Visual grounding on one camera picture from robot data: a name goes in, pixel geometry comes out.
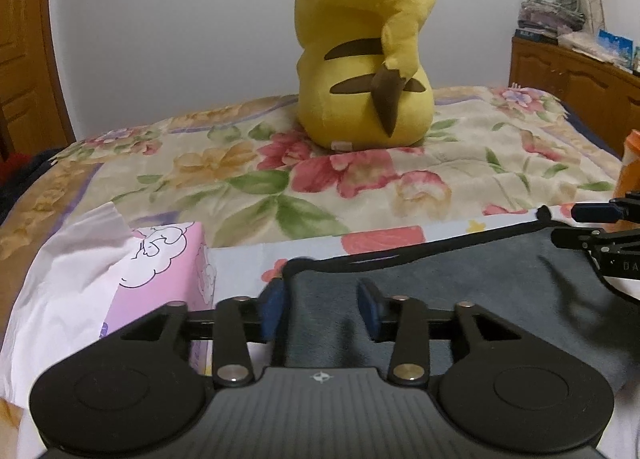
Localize blue picture card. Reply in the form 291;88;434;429
597;29;635;67

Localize stack of folded cloths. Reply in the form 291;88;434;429
517;0;586;37

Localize dark blue book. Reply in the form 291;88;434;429
513;28;559;46

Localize dark blue bed sheet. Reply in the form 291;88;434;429
559;100;623;162

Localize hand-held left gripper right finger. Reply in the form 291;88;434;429
355;278;522;386

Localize dark cloth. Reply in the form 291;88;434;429
0;146;63;227

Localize orange bottle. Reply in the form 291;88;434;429
616;129;640;201

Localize pink tissue box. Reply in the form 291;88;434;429
99;222;219;376

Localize grey towel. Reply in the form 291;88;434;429
281;222;640;396

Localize wooden dresser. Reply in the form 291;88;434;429
507;34;640;161

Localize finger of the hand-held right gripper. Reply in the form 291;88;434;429
570;190;640;226
550;226;640;261

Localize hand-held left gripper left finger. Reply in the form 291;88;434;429
120;283;286;387

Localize yellow plush toy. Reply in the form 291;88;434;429
257;0;440;153

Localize floral blanket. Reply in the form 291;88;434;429
0;84;622;270

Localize wooden door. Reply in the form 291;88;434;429
0;0;77;161

